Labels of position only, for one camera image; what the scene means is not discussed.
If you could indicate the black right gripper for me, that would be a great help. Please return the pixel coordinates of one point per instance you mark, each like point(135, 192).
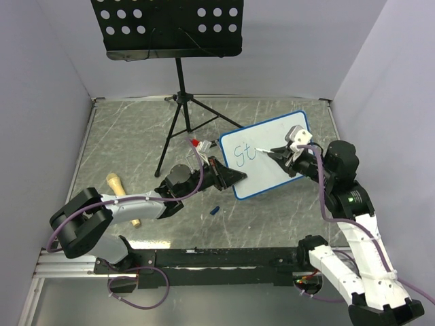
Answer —
point(283, 153)

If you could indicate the blue marker cap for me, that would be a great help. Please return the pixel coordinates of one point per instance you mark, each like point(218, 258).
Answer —
point(214, 210)

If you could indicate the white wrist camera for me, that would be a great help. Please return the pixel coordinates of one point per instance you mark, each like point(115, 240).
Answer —
point(203, 148)
point(296, 136)

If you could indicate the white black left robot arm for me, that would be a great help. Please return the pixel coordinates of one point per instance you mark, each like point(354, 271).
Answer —
point(80, 225)

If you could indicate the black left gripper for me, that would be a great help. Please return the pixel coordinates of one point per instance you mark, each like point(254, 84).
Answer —
point(223, 176)

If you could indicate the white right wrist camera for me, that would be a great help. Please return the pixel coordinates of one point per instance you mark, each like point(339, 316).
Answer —
point(296, 136)

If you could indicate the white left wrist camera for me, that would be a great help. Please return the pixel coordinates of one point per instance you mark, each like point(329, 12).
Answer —
point(203, 148)

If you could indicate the white blue whiteboard marker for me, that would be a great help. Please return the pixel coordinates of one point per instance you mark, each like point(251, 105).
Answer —
point(266, 151)

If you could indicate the wooden mallet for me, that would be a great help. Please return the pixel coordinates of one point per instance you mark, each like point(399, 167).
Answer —
point(114, 182)

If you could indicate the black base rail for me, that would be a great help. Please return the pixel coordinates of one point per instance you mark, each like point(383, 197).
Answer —
point(153, 268)

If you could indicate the black music stand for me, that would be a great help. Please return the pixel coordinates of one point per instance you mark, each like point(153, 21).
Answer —
point(143, 30)

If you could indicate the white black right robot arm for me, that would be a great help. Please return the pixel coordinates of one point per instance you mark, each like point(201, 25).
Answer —
point(374, 294)

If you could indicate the blue framed whiteboard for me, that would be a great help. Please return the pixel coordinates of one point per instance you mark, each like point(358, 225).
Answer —
point(245, 150)

